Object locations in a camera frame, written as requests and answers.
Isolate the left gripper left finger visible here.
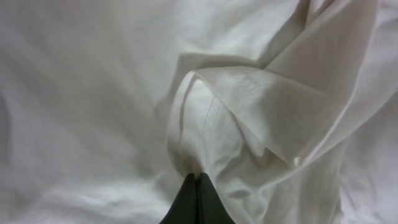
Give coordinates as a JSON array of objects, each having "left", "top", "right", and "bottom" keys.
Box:
[{"left": 160, "top": 173, "right": 197, "bottom": 224}]

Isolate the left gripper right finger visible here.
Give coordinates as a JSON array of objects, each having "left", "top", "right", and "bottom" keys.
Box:
[{"left": 197, "top": 173, "right": 235, "bottom": 224}]

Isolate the white t-shirt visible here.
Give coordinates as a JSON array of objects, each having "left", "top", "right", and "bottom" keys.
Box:
[{"left": 1, "top": 1, "right": 397, "bottom": 223}]

